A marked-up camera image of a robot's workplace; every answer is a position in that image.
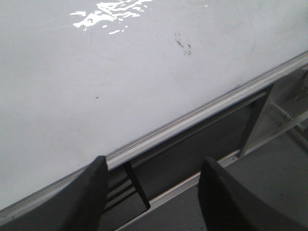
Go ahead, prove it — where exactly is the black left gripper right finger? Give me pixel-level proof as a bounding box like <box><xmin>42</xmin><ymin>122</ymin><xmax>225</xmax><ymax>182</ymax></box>
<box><xmin>198</xmin><ymin>156</ymin><xmax>307</xmax><ymax>231</ymax></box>

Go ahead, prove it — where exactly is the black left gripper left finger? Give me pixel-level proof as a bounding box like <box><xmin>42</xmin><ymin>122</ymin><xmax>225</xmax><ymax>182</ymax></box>
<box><xmin>0</xmin><ymin>156</ymin><xmax>108</xmax><ymax>231</ymax></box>

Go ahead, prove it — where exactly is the white whiteboard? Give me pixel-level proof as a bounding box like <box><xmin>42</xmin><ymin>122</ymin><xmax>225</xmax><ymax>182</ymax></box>
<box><xmin>0</xmin><ymin>0</ymin><xmax>308</xmax><ymax>208</ymax></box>

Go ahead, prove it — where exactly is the dark cabinet panel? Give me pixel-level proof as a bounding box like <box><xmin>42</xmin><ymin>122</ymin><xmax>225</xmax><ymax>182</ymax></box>
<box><xmin>99</xmin><ymin>92</ymin><xmax>267</xmax><ymax>231</ymax></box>

